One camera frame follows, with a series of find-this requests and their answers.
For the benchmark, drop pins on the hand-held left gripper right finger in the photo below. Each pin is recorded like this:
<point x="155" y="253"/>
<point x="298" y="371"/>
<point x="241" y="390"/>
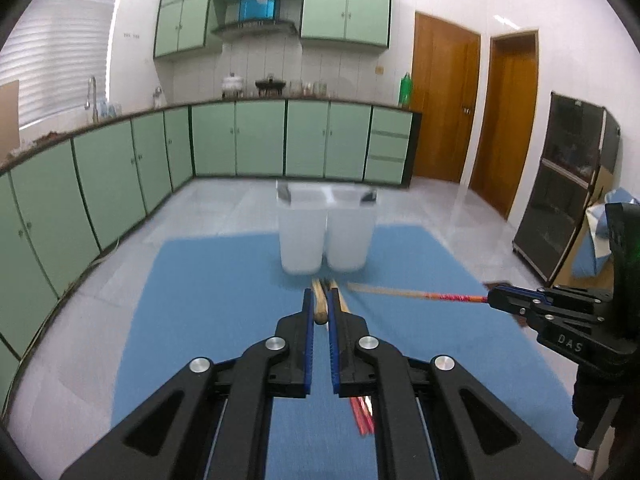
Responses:
<point x="334" y="355"/>

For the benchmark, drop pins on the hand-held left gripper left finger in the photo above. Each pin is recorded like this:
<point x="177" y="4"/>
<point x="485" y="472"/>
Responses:
<point x="308" y="347"/>

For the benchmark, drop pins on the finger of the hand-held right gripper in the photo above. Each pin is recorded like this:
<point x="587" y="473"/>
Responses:
<point x="565" y="316"/>
<point x="505" y="297"/>

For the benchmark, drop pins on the plain wooden chopstick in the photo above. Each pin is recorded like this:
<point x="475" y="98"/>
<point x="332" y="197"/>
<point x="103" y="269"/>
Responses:
<point x="319" y="305"/>

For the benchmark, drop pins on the red-ended chopstick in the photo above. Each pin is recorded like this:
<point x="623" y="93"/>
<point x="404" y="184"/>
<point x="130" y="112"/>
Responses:
<point x="368" y="412"/>

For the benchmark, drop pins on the wooden chopstick with orange pattern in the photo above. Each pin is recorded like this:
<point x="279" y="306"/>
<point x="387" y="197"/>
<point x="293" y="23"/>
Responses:
<point x="400" y="292"/>

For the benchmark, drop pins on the white plastic cup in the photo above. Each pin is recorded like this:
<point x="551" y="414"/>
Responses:
<point x="302" y="235"/>
<point x="350" y="235"/>

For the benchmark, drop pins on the person's right hand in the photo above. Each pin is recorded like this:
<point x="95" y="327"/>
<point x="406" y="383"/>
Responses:
<point x="595" y="405"/>

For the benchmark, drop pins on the blue cloth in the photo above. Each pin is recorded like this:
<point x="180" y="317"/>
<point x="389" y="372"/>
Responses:
<point x="597" y="255"/>

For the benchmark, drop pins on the blue mat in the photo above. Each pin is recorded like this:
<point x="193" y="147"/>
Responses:
<point x="200" y="310"/>

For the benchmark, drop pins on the black glass cabinet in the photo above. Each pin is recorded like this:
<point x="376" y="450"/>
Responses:
<point x="560" y="185"/>

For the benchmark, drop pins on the wooden door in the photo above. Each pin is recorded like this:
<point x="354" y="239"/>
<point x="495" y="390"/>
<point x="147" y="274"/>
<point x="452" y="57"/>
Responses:
<point x="445" y="100"/>
<point x="505" y="120"/>

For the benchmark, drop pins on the green bottle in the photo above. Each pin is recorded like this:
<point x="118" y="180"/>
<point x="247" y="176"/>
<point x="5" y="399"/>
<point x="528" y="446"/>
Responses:
<point x="405" y="91"/>

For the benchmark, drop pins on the green base cabinets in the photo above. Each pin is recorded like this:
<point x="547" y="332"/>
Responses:
<point x="125" y="170"/>

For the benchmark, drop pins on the row of glass jars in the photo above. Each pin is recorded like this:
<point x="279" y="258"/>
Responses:
<point x="307" y="89"/>

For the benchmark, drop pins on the black pot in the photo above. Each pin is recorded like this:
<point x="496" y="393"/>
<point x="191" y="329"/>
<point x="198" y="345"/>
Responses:
<point x="270" y="85"/>

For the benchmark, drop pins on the white pot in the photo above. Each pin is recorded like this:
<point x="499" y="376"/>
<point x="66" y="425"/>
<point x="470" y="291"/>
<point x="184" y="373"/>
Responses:
<point x="233" y="85"/>

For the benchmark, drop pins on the small glass bottle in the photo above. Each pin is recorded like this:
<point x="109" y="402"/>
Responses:
<point x="158" y="97"/>

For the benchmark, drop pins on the range hood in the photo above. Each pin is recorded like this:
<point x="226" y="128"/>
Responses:
<point x="255" y="29"/>

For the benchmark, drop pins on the metal faucet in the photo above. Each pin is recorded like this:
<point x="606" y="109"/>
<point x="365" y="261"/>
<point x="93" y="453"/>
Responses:
<point x="92" y="95"/>

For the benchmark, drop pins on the blue box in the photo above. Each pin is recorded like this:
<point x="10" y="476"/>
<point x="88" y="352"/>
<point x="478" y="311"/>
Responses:
<point x="257" y="6"/>

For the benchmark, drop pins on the cardboard box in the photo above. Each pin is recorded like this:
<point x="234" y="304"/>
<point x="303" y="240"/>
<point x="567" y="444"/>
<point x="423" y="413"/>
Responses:
<point x="9" y="120"/>

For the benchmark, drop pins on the window blind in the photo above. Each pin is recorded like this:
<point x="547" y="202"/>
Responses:
<point x="60" y="50"/>

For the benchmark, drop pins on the green wall cabinets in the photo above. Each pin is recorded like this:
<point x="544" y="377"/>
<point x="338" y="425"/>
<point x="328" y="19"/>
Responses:
<point x="325" y="5"/>

